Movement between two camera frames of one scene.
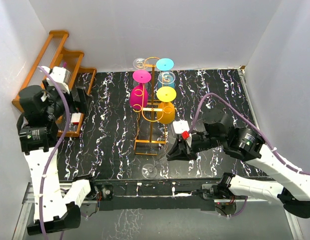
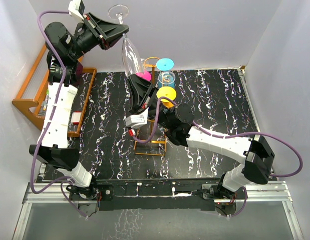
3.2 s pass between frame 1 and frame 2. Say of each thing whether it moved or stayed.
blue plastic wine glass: stayed
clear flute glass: stayed
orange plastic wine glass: stayed
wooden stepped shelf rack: stayed
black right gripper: moved
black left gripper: moved
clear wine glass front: moved
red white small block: stayed
